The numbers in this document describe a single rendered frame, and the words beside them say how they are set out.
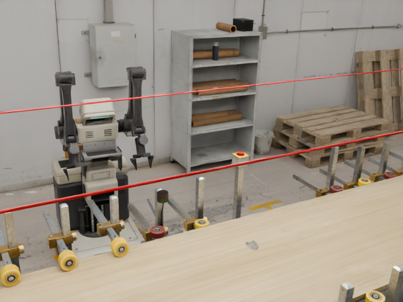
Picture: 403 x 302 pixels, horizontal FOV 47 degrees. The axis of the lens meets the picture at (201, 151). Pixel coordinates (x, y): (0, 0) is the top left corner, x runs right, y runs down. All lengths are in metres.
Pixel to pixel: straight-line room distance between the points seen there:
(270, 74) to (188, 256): 4.03
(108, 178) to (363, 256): 1.77
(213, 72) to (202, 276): 3.66
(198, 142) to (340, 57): 2.37
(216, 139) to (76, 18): 2.22
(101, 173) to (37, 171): 1.92
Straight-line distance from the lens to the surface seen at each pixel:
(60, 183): 3.57
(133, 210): 2.82
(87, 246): 3.59
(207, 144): 5.79
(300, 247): 2.49
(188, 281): 2.18
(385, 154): 3.55
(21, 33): 4.78
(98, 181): 3.33
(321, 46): 6.50
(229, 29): 5.15
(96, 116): 3.08
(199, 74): 5.46
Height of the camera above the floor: 2.23
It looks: 22 degrees down
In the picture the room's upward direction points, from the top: 2 degrees clockwise
